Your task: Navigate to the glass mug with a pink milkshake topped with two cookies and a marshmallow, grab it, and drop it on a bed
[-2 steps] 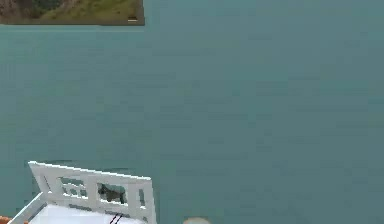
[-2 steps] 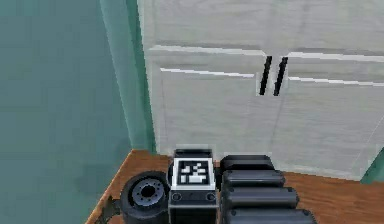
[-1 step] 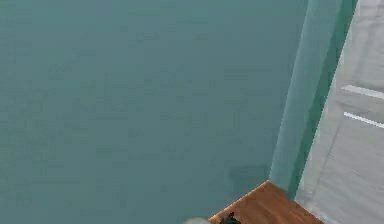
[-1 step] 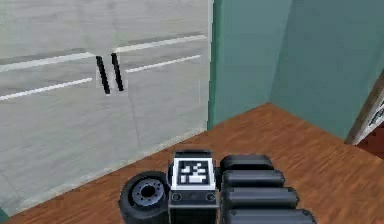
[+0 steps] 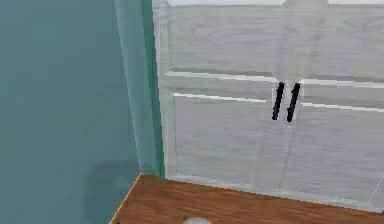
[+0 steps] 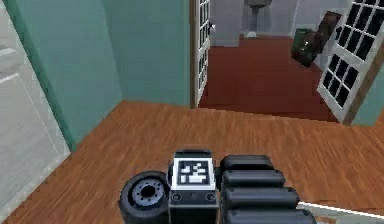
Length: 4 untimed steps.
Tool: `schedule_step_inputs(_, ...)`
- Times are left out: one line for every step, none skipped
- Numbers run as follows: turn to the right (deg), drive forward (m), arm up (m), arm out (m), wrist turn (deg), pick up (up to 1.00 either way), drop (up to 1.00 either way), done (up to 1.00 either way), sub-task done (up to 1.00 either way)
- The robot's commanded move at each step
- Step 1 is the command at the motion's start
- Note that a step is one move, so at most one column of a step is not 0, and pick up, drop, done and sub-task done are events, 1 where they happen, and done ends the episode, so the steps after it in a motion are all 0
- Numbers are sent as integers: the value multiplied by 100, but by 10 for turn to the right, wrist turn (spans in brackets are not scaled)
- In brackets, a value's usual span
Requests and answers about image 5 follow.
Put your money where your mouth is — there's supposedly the black bar door handle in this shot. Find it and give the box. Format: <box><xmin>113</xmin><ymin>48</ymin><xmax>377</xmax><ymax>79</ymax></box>
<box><xmin>286</xmin><ymin>82</ymin><xmax>302</xmax><ymax>123</ymax></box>
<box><xmin>271</xmin><ymin>81</ymin><xmax>286</xmax><ymax>121</ymax></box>

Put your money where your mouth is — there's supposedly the white wooden double door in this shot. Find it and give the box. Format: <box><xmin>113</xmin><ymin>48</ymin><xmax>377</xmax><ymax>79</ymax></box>
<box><xmin>152</xmin><ymin>0</ymin><xmax>384</xmax><ymax>214</ymax></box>

